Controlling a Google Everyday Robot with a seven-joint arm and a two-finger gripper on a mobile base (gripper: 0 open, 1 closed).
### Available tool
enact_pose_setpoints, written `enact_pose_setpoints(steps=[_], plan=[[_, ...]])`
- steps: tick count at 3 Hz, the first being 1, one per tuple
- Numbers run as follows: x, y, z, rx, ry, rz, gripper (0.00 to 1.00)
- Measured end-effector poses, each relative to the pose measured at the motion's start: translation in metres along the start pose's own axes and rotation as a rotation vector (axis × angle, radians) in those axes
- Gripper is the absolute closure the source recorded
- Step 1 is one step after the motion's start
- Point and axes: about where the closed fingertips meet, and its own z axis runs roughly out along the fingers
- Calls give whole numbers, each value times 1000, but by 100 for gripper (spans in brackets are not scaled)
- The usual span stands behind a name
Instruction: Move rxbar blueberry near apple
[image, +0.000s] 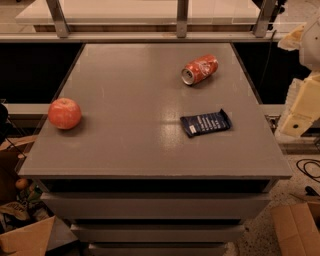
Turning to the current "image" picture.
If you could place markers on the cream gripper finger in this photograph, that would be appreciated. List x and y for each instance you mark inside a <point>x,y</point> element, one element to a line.
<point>302,106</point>

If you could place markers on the dark blue rxbar wrapper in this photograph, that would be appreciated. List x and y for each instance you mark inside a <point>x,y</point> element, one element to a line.
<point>203,124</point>

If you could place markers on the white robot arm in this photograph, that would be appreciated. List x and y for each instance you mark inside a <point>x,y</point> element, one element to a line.
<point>306,39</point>

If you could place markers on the red apple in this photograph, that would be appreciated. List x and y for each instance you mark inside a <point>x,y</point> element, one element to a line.
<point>64,113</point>

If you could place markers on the crushed red soda can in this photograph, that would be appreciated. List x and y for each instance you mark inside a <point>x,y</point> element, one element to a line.
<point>199,69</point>

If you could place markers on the cardboard box bottom right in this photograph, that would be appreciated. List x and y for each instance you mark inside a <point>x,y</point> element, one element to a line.
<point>297,229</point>

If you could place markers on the cardboard box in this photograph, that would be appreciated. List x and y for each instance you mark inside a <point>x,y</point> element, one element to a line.
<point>297,229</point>
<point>30,240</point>

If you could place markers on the grey drawer cabinet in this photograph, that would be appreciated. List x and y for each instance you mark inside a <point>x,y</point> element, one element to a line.
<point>129,180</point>

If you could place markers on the small orange fruit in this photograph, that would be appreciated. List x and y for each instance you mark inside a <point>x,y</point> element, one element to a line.
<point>21,184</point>

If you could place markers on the cardboard box bottom left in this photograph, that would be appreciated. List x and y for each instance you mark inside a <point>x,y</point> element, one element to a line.
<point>30,240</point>

